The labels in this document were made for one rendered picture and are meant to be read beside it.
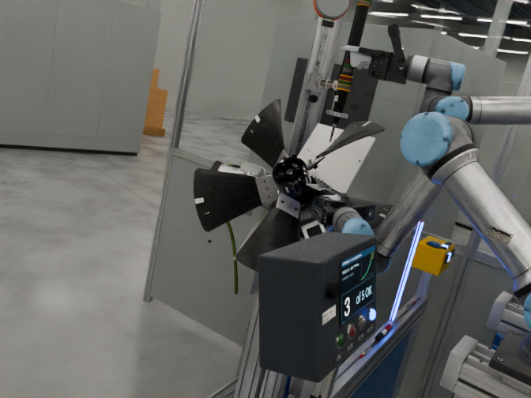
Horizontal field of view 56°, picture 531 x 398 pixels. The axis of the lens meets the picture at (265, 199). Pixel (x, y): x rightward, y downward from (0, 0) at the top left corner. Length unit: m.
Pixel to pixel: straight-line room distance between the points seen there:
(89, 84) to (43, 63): 0.63
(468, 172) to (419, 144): 0.11
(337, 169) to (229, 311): 1.23
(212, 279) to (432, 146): 1.99
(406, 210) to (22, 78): 5.92
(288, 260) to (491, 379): 0.64
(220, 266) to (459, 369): 1.80
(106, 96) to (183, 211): 4.41
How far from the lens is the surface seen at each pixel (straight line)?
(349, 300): 0.87
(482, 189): 1.09
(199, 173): 1.76
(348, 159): 1.98
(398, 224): 1.31
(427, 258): 1.79
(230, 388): 2.49
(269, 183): 1.69
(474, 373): 1.26
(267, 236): 1.55
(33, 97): 6.85
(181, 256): 2.99
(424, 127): 1.11
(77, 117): 7.07
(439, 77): 1.55
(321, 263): 0.75
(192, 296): 3.00
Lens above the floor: 1.50
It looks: 13 degrees down
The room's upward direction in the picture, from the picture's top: 13 degrees clockwise
